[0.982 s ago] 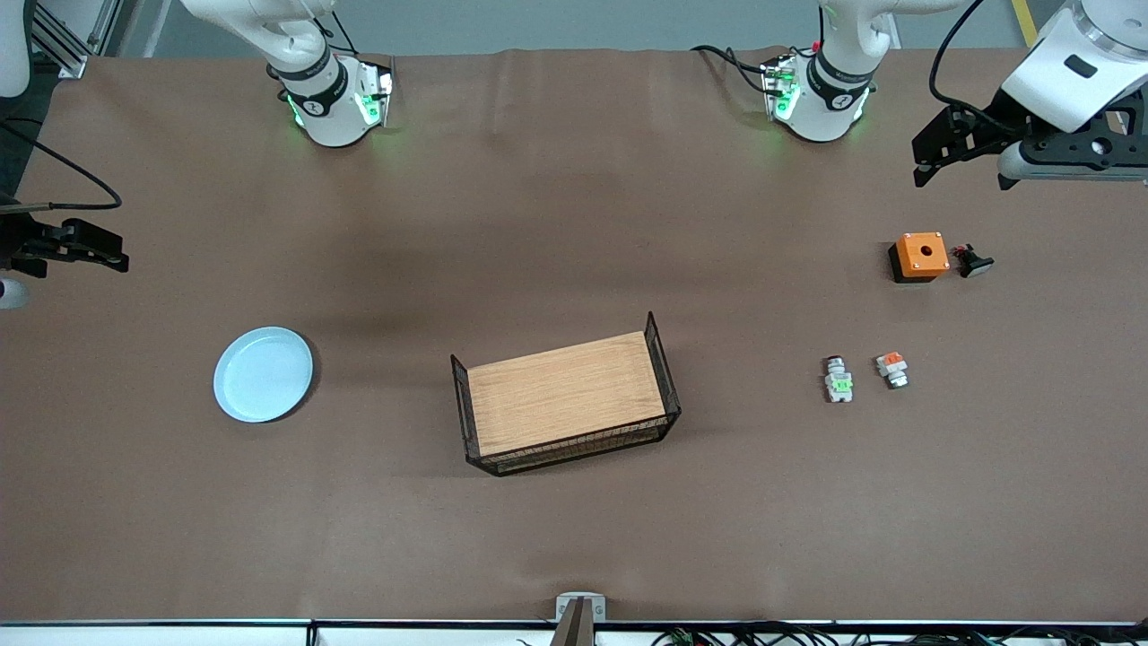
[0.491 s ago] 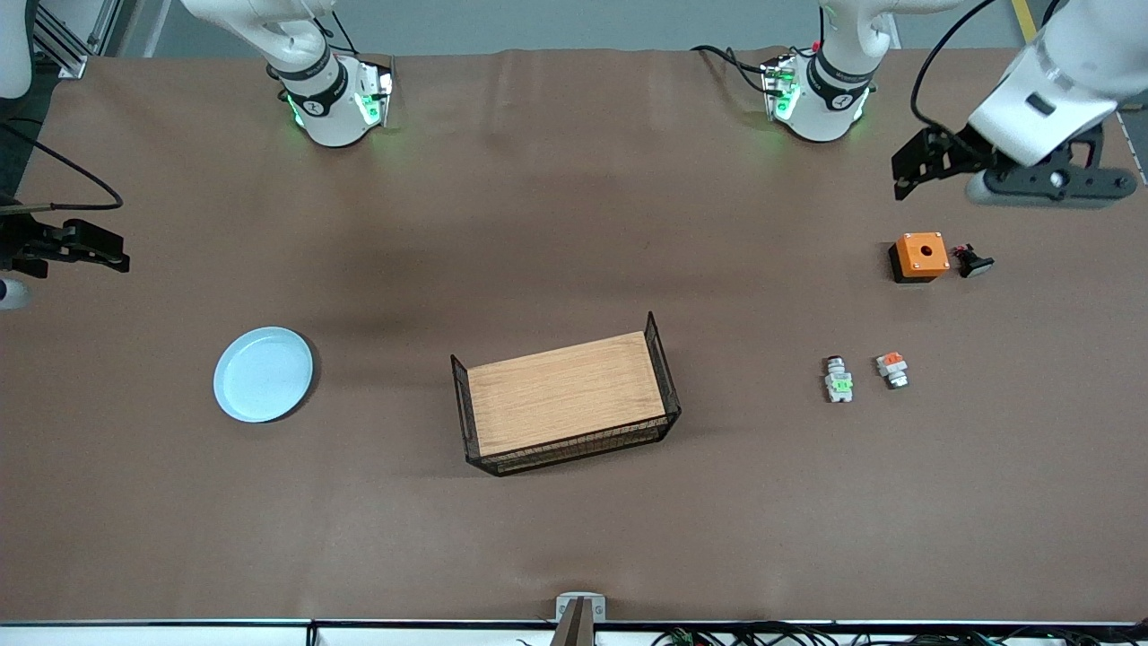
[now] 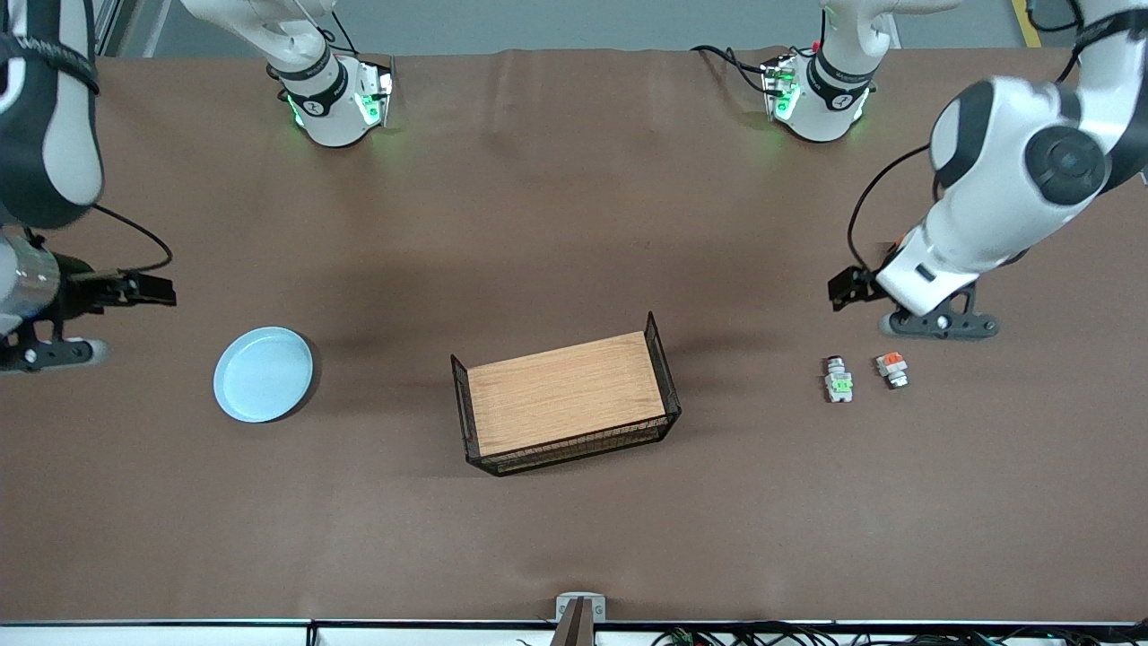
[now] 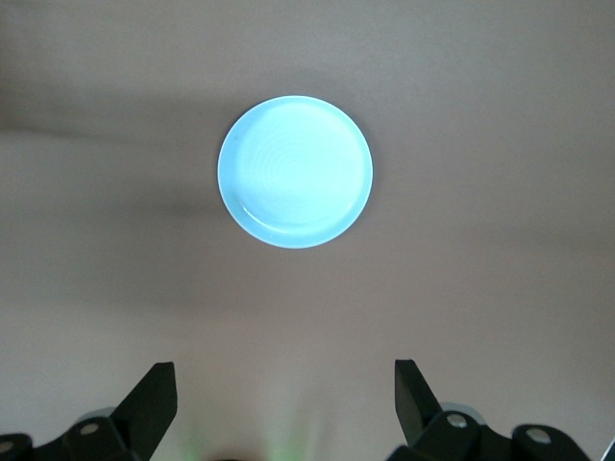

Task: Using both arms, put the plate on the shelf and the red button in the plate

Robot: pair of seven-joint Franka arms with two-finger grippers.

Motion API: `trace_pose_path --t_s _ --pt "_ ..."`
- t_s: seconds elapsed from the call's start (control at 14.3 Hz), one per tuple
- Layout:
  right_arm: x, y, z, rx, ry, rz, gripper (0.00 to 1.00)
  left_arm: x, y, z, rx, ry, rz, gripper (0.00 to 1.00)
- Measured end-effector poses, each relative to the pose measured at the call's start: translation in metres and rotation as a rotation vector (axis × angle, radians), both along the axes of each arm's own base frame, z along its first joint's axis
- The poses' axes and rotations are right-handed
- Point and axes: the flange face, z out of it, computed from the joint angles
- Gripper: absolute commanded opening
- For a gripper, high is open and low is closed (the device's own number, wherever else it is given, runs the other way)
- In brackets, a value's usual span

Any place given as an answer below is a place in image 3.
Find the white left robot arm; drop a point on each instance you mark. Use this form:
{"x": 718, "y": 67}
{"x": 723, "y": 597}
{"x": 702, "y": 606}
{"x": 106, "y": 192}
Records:
{"x": 987, "y": 179}

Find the upright aluminium frame strut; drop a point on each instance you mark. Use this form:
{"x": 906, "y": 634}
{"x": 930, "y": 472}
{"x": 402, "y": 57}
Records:
{"x": 126, "y": 27}

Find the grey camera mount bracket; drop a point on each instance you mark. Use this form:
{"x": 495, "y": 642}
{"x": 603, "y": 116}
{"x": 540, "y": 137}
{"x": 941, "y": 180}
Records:
{"x": 578, "y": 619}

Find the brown table cloth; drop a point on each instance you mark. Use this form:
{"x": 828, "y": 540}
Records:
{"x": 574, "y": 224}

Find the light blue round plate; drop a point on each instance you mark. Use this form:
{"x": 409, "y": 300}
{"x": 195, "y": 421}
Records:
{"x": 263, "y": 375}

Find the button module with orange block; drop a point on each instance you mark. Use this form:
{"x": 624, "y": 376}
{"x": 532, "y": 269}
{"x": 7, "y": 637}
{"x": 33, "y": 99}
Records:
{"x": 892, "y": 368}

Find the white table edge rail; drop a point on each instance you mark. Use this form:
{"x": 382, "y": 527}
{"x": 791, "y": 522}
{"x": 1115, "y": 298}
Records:
{"x": 179, "y": 635}

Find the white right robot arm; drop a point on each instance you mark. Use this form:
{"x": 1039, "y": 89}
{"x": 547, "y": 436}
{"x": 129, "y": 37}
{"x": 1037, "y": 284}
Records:
{"x": 54, "y": 135}

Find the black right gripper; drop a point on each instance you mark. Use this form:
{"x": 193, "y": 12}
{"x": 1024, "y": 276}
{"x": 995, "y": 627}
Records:
{"x": 79, "y": 289}

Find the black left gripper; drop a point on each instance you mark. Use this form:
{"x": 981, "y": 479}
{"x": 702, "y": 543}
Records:
{"x": 850, "y": 284}

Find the red button with green block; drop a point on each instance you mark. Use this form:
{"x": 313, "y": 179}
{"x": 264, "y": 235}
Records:
{"x": 839, "y": 381}

